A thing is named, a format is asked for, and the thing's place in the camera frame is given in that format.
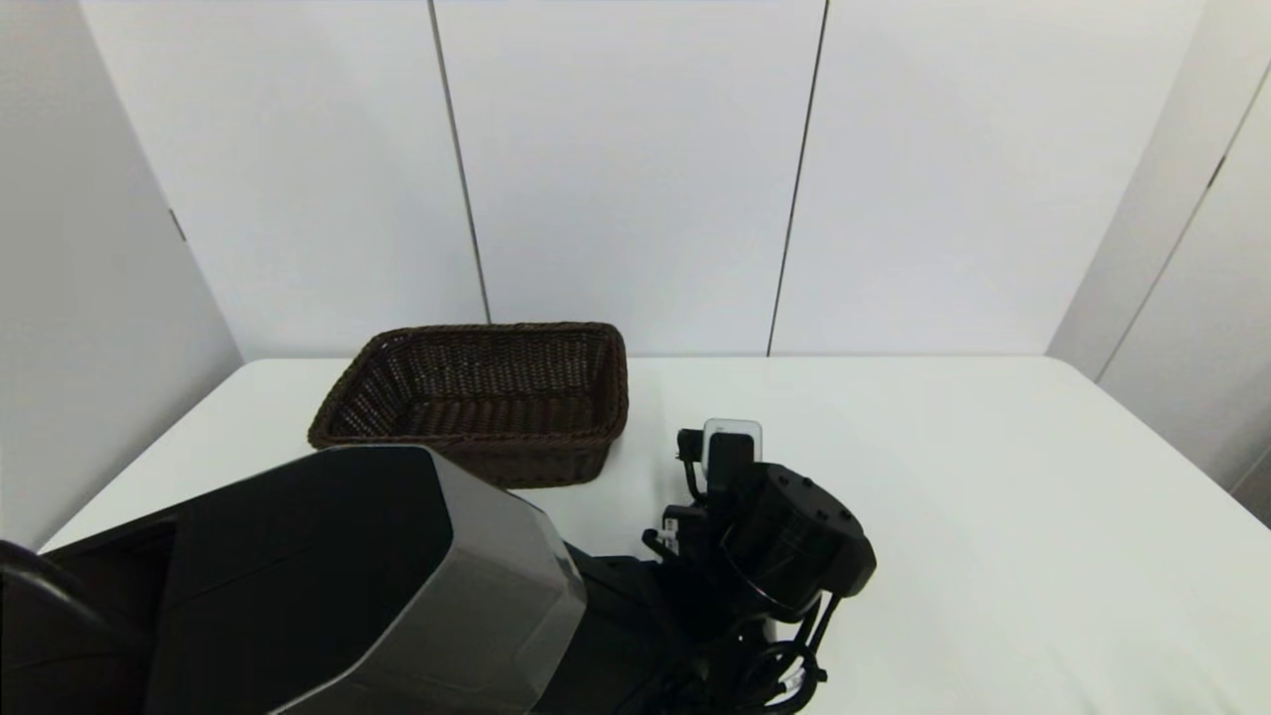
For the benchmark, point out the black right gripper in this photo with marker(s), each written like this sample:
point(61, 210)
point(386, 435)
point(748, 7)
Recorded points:
point(695, 536)

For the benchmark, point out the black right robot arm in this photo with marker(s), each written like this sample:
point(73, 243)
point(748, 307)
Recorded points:
point(794, 536)

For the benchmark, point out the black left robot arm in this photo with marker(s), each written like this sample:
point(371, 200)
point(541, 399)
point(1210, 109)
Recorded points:
point(40, 636)

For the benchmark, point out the dark brown wicker basket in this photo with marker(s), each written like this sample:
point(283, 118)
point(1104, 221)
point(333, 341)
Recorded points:
point(477, 397)

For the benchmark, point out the black grey robot torso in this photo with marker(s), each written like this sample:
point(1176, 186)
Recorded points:
point(328, 586)

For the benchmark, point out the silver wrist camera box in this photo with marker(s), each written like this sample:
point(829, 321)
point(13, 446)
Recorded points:
point(735, 426)

